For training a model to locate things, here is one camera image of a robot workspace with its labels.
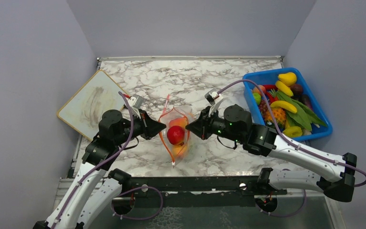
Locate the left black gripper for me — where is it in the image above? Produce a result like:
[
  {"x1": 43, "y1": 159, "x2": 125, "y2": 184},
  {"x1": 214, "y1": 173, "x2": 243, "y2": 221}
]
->
[{"x1": 114, "y1": 108, "x2": 167, "y2": 146}]

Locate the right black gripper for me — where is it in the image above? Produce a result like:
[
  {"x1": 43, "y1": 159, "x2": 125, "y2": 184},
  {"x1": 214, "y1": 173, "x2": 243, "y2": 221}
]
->
[{"x1": 186, "y1": 105, "x2": 244, "y2": 143}]

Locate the red yellow apple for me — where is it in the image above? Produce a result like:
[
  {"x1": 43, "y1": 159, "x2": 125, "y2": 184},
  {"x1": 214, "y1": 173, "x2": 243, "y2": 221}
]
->
[{"x1": 166, "y1": 126, "x2": 185, "y2": 146}]

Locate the clear orange zip top bag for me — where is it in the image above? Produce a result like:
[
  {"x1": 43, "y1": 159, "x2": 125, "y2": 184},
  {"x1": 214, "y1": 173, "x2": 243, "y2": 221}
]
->
[{"x1": 158, "y1": 106, "x2": 194, "y2": 167}]

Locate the small orange peach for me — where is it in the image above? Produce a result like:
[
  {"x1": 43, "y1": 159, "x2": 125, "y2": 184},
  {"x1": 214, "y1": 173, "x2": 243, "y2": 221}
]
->
[{"x1": 169, "y1": 117, "x2": 189, "y2": 128}]

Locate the pink peach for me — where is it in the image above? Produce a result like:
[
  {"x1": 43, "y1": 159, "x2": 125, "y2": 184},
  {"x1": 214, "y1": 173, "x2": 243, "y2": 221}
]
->
[{"x1": 171, "y1": 144, "x2": 188, "y2": 160}]

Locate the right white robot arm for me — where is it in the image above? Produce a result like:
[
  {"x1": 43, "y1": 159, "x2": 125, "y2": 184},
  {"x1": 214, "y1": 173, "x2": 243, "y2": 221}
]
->
[{"x1": 185, "y1": 104, "x2": 357, "y2": 202}]

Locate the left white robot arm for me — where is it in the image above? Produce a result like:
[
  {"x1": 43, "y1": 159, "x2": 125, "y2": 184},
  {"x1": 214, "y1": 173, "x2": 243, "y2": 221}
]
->
[{"x1": 34, "y1": 109, "x2": 166, "y2": 229}]

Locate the red white pen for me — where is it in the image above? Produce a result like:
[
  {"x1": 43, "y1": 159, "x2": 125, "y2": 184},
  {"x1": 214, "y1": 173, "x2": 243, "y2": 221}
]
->
[{"x1": 162, "y1": 94, "x2": 170, "y2": 114}]

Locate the small green lime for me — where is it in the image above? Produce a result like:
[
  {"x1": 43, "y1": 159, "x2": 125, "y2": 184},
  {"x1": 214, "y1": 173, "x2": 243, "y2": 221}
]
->
[{"x1": 253, "y1": 93, "x2": 262, "y2": 106}]

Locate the dark grape bunch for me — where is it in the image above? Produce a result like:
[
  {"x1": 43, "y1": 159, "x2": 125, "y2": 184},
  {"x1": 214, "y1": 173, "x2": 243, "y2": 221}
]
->
[{"x1": 258, "y1": 100, "x2": 268, "y2": 118}]

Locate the wood framed whiteboard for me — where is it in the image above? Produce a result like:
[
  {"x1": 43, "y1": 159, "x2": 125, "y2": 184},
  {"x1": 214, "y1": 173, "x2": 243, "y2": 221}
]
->
[{"x1": 57, "y1": 70, "x2": 129, "y2": 140}]

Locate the blue plastic bin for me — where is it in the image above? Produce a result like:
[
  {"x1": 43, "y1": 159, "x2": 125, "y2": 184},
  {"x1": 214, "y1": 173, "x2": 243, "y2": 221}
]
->
[{"x1": 242, "y1": 67, "x2": 333, "y2": 141}]

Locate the orange spiky pineapple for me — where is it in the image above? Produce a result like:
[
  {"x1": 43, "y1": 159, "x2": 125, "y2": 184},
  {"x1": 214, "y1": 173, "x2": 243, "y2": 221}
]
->
[{"x1": 264, "y1": 107, "x2": 287, "y2": 128}]

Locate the red chili pepper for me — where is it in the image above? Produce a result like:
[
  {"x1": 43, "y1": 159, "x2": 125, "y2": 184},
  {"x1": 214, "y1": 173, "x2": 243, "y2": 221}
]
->
[{"x1": 263, "y1": 84, "x2": 278, "y2": 104}]

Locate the yellow banana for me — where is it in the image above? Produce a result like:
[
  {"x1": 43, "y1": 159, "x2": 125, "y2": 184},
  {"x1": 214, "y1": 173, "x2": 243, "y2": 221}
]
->
[
  {"x1": 270, "y1": 100, "x2": 298, "y2": 114},
  {"x1": 275, "y1": 80, "x2": 294, "y2": 97}
]

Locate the yellow bell pepper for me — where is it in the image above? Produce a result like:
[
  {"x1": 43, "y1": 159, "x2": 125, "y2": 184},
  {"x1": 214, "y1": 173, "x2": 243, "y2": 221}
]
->
[{"x1": 283, "y1": 126, "x2": 303, "y2": 138}]

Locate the yellow pear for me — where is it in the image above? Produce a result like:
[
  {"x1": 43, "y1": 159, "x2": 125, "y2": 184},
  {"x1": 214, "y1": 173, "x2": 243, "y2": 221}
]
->
[{"x1": 278, "y1": 72, "x2": 297, "y2": 87}]

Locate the dark passion fruit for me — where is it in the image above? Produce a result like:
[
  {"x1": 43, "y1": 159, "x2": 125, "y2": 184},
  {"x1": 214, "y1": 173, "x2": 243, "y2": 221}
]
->
[{"x1": 290, "y1": 83, "x2": 304, "y2": 97}]

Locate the green leafy vegetable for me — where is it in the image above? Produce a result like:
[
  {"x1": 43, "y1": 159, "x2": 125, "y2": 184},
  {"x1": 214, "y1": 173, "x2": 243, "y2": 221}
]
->
[{"x1": 276, "y1": 91, "x2": 327, "y2": 132}]

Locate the purple eggplant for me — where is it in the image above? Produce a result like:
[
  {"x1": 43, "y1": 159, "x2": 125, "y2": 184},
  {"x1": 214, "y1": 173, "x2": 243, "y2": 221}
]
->
[{"x1": 300, "y1": 94, "x2": 313, "y2": 111}]

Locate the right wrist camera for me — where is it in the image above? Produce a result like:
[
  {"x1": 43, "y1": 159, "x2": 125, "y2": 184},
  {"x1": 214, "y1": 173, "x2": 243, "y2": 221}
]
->
[{"x1": 204, "y1": 89, "x2": 224, "y2": 117}]

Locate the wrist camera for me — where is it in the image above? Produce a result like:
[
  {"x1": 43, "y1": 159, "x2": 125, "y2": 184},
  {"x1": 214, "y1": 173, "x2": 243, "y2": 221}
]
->
[
  {"x1": 204, "y1": 89, "x2": 224, "y2": 117},
  {"x1": 128, "y1": 95, "x2": 144, "y2": 118}
]

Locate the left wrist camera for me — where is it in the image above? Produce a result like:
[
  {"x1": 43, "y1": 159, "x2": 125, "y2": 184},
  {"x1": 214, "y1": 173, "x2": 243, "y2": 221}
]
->
[{"x1": 128, "y1": 95, "x2": 144, "y2": 118}]

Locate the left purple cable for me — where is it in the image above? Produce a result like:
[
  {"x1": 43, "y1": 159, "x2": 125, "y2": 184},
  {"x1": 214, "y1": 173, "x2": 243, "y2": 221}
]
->
[{"x1": 51, "y1": 91, "x2": 164, "y2": 229}]

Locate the purple cable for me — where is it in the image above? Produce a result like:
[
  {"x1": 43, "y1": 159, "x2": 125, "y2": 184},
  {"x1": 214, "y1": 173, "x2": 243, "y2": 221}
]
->
[
  {"x1": 51, "y1": 91, "x2": 164, "y2": 229},
  {"x1": 217, "y1": 79, "x2": 366, "y2": 218}
]

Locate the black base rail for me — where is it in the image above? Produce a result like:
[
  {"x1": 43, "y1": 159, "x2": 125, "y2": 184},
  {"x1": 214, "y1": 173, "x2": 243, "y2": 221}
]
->
[{"x1": 112, "y1": 176, "x2": 287, "y2": 211}]

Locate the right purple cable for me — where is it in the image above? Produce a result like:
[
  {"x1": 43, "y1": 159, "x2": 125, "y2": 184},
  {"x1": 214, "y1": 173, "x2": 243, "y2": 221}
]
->
[{"x1": 217, "y1": 79, "x2": 366, "y2": 218}]

